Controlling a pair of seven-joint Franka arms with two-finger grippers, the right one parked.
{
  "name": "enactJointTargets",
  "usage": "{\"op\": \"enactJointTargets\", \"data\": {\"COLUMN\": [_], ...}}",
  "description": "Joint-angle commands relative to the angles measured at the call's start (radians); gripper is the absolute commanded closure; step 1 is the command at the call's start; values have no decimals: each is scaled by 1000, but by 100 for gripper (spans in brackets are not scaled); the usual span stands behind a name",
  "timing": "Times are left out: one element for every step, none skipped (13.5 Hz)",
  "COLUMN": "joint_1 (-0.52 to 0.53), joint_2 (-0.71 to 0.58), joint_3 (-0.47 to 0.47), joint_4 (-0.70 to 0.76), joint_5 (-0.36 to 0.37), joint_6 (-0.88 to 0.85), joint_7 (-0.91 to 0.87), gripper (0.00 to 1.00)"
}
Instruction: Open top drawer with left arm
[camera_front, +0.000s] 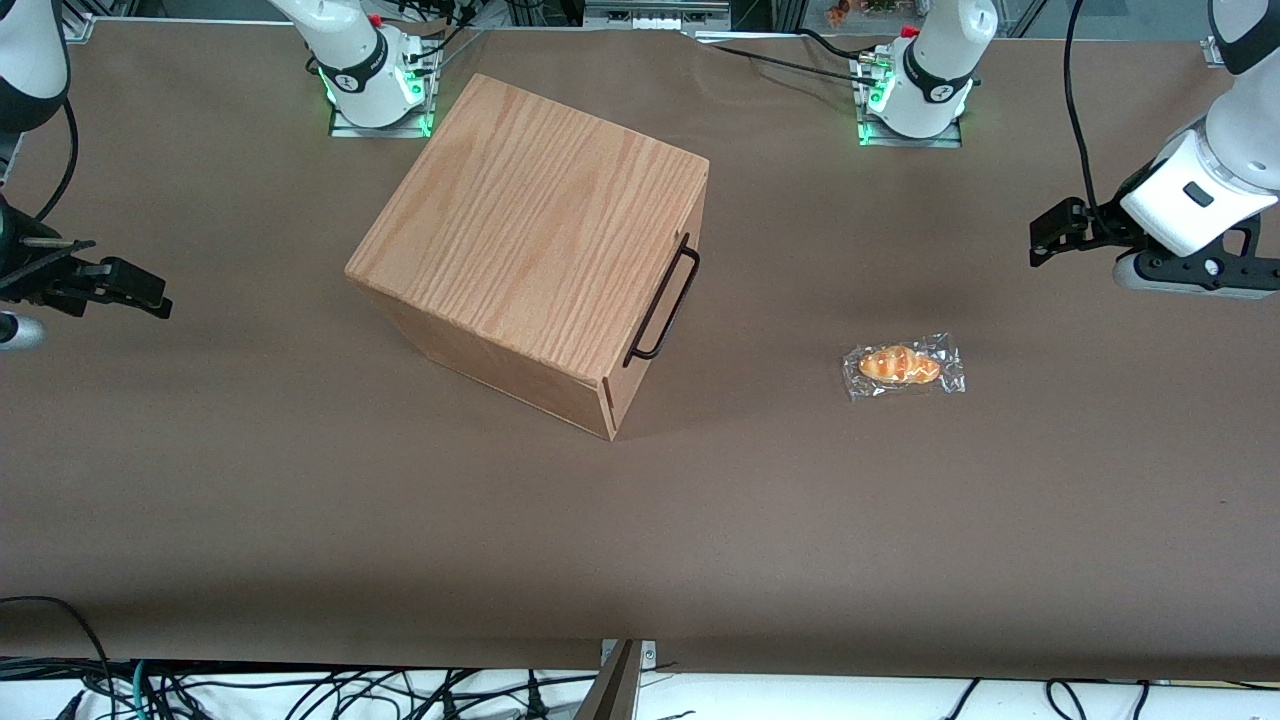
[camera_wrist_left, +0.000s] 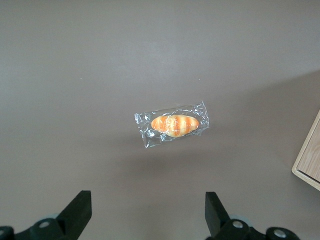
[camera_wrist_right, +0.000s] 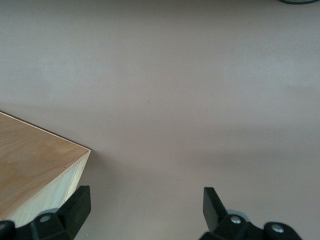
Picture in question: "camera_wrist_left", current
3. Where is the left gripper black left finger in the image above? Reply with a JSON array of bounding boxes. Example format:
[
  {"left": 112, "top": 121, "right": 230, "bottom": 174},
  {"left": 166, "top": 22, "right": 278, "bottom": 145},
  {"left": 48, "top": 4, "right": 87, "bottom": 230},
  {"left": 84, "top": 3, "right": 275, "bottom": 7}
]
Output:
[{"left": 0, "top": 190, "right": 92, "bottom": 240}]

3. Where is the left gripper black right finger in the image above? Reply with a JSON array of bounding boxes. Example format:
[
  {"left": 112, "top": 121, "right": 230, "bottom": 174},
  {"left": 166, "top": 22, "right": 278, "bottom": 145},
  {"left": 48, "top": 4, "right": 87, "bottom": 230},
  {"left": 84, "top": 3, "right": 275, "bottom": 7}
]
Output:
[{"left": 204, "top": 191, "right": 300, "bottom": 240}]

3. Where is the wooden drawer cabinet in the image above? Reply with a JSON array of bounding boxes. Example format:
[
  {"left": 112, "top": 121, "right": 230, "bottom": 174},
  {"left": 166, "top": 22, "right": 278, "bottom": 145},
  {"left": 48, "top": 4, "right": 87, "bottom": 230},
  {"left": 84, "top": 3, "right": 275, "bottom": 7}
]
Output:
[{"left": 291, "top": 108, "right": 320, "bottom": 191}]

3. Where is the bread roll in plastic wrapper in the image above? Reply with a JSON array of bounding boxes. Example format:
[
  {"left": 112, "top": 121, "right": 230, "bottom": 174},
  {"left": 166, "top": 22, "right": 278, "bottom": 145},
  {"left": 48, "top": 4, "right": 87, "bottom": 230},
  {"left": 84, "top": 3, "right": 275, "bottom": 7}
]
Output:
[{"left": 134, "top": 100, "right": 210, "bottom": 150}]

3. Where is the brown table cover sheet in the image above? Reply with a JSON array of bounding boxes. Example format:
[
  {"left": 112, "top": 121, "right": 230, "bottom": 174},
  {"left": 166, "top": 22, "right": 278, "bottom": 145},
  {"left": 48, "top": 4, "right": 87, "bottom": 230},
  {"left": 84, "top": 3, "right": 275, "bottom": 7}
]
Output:
[{"left": 0, "top": 0, "right": 320, "bottom": 240}]

